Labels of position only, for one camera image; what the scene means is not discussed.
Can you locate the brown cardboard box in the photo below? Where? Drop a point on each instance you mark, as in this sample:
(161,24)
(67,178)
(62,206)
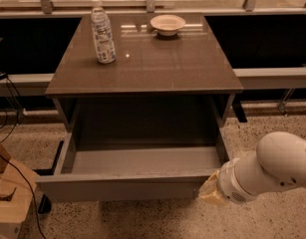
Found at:
(16,184)

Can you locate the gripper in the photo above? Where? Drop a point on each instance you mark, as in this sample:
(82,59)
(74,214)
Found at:
(228,183)

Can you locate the grey top drawer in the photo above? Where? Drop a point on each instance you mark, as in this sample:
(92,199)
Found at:
(137,149)

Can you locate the grey cabinet with glossy top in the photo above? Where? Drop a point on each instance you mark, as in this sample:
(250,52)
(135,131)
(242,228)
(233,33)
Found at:
(140,47)

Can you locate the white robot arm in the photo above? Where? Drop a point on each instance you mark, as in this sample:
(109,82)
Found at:
(278,164)

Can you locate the white ceramic bowl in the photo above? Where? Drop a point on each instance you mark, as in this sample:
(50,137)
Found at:
(167,25)

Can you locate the clear plastic water bottle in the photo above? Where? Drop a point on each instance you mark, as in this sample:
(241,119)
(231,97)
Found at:
(102,33)

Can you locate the grey horizontal rail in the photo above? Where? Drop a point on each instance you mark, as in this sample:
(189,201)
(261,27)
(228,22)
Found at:
(112,81)

